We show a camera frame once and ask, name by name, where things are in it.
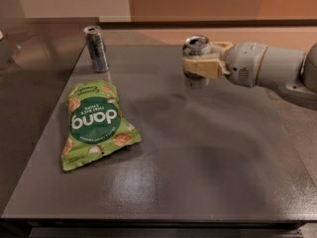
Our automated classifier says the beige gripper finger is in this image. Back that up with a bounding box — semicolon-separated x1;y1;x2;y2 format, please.
211;42;234;59
183;59;230;79

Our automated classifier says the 7up soda can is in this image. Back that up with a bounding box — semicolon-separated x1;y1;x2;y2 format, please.
182;35;211;89

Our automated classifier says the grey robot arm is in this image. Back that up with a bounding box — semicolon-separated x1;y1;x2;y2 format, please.
183;42;317;110

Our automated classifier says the tall silver energy drink can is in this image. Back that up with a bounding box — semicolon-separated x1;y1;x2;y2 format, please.
83;26;109;73

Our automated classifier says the green dang chips bag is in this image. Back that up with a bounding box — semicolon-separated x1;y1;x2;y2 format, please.
61;80;142;172

